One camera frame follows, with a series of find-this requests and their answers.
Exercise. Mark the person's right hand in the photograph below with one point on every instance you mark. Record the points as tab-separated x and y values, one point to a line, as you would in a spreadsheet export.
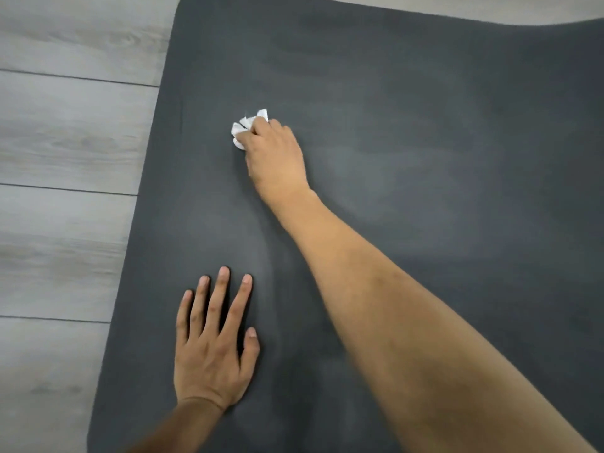
276	160

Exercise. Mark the dark grey yoga mat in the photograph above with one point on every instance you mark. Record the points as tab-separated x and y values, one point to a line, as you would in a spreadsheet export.
424	113

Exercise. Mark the person's right forearm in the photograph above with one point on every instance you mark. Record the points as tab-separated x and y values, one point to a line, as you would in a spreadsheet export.
415	334

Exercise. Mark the person's left hand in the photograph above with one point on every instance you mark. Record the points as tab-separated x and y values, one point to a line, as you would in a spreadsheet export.
210	358

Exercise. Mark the white tissue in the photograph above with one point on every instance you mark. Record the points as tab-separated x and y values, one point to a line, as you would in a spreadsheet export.
245	122

